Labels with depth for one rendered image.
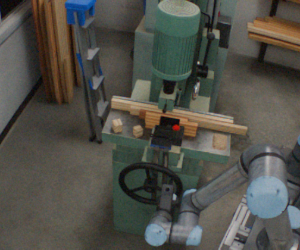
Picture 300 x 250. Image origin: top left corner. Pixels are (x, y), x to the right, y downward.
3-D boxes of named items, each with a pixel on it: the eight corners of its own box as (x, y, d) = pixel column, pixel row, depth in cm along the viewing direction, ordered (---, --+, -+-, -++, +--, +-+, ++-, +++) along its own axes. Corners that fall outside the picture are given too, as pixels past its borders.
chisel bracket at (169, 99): (157, 111, 169) (158, 97, 164) (162, 93, 179) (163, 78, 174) (172, 114, 169) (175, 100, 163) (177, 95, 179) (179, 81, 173)
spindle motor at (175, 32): (147, 77, 153) (153, 12, 131) (155, 55, 165) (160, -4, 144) (188, 85, 151) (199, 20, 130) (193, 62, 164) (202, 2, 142)
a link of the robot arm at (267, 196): (302, 241, 125) (283, 148, 95) (302, 275, 115) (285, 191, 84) (272, 245, 130) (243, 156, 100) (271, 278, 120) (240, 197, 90)
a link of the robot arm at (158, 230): (166, 249, 118) (142, 245, 120) (171, 234, 129) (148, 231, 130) (168, 230, 116) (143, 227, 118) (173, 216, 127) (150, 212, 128)
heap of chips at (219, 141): (211, 148, 167) (212, 145, 165) (213, 133, 174) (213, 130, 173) (226, 150, 166) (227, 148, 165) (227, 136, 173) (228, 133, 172)
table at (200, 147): (95, 155, 166) (94, 146, 162) (112, 112, 188) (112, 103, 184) (226, 180, 161) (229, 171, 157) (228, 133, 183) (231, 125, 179)
